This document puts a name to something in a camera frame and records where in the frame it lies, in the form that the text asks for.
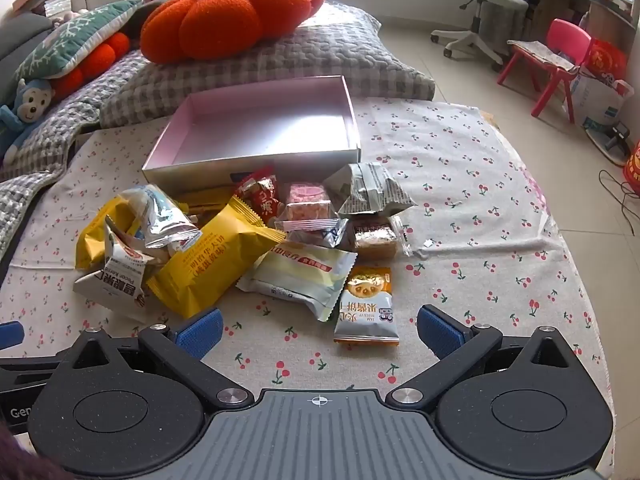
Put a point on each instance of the red bag yellow print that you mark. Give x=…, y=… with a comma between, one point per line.
x=634, y=165

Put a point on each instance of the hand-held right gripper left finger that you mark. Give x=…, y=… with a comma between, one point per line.
x=200, y=332

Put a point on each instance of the crinkled yellow snack packet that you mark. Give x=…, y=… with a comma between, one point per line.
x=92, y=240

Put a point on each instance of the pink cake clear wrapper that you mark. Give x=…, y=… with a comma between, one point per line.
x=307, y=205

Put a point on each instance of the wooden desk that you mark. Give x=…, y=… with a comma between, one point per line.
x=607, y=25

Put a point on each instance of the teal snowflake pillow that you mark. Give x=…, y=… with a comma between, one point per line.
x=75, y=35

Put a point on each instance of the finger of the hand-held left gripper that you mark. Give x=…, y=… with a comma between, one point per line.
x=10, y=335

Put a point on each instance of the red snack packet white dots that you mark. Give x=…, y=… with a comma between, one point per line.
x=260, y=195

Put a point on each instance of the white paper bag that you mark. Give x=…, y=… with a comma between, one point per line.
x=597, y=100

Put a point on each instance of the silver blue snack packet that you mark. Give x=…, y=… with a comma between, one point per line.
x=165, y=225

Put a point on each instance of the grey sofa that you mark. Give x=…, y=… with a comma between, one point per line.
x=20, y=35

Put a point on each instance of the cherry print bed sheet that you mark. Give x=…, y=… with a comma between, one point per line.
x=475, y=200

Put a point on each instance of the pink child chair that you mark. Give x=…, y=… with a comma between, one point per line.
x=567, y=35

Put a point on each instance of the small orange pumpkin cushion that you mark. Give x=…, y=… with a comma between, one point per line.
x=107, y=50

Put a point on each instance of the patterned seat cloth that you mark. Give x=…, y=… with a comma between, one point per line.
x=540, y=52

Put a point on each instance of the large orange pumpkin cushion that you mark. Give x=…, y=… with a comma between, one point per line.
x=225, y=20

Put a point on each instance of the white snack packet brown print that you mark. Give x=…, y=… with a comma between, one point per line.
x=112, y=280

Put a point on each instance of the small silver truffle packet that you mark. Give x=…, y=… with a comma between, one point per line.
x=320, y=235

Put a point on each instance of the yellow snack packet dark print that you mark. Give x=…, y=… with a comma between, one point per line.
x=210, y=260

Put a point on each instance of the grey office chair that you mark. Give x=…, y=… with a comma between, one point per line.
x=480, y=5

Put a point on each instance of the white box pink inside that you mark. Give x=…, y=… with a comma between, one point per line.
x=260, y=130

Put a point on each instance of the person's left forearm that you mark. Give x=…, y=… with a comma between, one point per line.
x=20, y=460

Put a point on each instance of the grey checked blanket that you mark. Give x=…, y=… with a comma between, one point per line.
x=50, y=130

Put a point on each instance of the orange silver cracker packet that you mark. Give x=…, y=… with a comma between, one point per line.
x=367, y=305

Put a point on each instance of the grey checked pillow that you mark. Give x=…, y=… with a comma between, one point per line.
x=325, y=55

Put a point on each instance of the brown cake clear wrapper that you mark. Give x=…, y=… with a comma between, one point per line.
x=372, y=240

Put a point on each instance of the cardboard box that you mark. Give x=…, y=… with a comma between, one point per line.
x=550, y=10

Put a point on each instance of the pale snack packet red label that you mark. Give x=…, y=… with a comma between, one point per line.
x=300, y=275

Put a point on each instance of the red gift bag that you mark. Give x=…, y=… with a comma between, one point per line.
x=607, y=60

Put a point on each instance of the blue monkey plush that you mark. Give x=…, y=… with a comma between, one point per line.
x=30, y=105

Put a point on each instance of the black floor device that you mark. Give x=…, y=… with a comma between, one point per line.
x=617, y=137

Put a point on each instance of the grey newsprint snack packet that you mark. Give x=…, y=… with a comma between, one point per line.
x=370, y=185

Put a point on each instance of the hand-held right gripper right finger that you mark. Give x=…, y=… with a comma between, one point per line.
x=442, y=332

